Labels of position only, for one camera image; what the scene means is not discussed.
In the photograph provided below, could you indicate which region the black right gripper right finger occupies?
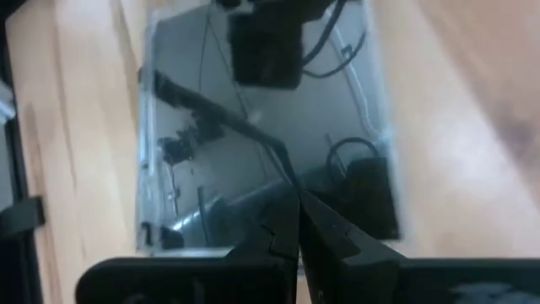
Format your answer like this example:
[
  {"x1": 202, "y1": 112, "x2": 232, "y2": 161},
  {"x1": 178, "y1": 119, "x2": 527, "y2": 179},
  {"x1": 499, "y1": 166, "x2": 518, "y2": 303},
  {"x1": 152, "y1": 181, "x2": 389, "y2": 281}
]
[{"x1": 299, "y1": 189, "x2": 406, "y2": 265}]

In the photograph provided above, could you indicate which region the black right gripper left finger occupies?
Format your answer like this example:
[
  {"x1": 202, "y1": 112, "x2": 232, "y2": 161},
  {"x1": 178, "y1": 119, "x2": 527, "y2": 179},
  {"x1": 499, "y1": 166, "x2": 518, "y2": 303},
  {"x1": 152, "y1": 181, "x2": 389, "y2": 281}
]
[{"x1": 227, "y1": 188, "x2": 301, "y2": 260}]

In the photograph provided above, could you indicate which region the black table frame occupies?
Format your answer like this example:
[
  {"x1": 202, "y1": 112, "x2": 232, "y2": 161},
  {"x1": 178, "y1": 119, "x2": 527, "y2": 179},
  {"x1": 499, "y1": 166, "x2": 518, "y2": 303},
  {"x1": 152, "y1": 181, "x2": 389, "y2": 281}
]
[{"x1": 0, "y1": 0, "x2": 46, "y2": 304}]

